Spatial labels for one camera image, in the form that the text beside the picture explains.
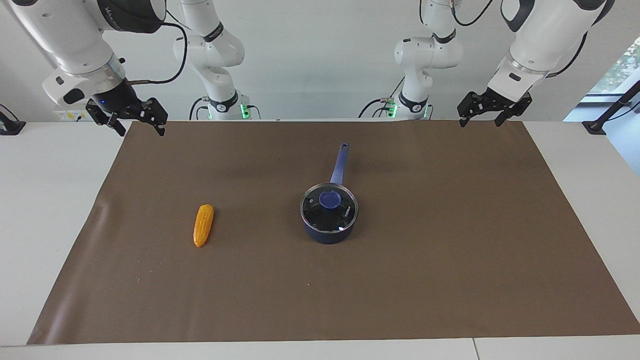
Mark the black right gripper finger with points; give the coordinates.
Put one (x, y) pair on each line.
(159, 127)
(119, 126)

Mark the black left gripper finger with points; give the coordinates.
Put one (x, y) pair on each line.
(501, 120)
(463, 120)

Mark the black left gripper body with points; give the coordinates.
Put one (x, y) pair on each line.
(492, 105)

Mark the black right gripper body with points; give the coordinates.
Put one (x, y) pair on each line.
(117, 102)

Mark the yellow corn cob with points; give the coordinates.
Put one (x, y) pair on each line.
(203, 225)

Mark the glass lid with blue knob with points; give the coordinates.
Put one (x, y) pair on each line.
(328, 207)

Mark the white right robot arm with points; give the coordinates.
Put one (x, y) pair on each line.
(75, 45)

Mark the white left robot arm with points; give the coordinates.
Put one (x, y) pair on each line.
(540, 40)

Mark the dark blue pot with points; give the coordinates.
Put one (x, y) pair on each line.
(340, 165)

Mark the black stand with pole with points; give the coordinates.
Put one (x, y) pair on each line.
(607, 112)

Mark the brown table mat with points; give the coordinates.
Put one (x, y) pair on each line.
(350, 290)

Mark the white wall socket box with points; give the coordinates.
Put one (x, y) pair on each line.
(67, 115)

